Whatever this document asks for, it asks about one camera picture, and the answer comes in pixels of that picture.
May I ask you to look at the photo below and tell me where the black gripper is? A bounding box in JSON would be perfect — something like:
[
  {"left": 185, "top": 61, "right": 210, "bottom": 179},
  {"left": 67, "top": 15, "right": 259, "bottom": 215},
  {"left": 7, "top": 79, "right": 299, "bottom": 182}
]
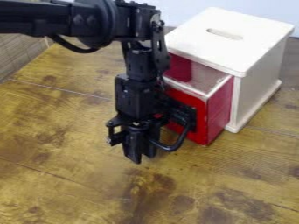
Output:
[{"left": 107, "top": 74, "right": 162, "bottom": 164}]

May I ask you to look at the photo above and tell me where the black metal drawer handle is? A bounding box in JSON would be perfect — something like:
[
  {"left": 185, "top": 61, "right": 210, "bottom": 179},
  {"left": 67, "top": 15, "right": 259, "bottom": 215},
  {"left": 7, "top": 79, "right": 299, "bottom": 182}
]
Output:
[{"left": 153, "top": 98, "right": 198, "bottom": 152}]

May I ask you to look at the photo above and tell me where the red drawer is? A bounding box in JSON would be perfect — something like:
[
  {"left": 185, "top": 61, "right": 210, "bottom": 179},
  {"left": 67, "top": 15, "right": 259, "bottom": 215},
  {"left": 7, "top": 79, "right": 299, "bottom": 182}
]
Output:
[{"left": 163, "top": 54, "right": 234, "bottom": 145}]

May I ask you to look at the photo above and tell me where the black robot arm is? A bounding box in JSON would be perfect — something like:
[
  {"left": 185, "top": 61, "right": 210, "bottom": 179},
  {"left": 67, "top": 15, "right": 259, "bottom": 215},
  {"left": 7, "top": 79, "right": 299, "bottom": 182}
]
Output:
[{"left": 0, "top": 0, "right": 171, "bottom": 164}]

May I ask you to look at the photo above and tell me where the white wooden box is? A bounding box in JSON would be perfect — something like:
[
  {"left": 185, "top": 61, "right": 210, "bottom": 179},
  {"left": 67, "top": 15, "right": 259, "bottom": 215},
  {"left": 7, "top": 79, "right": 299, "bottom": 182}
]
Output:
[{"left": 166, "top": 7, "right": 295, "bottom": 133}]

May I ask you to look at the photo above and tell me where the black cable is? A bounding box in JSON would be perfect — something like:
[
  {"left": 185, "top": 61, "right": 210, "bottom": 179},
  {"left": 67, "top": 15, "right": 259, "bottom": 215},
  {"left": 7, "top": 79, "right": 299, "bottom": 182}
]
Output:
[{"left": 48, "top": 34, "right": 103, "bottom": 54}]

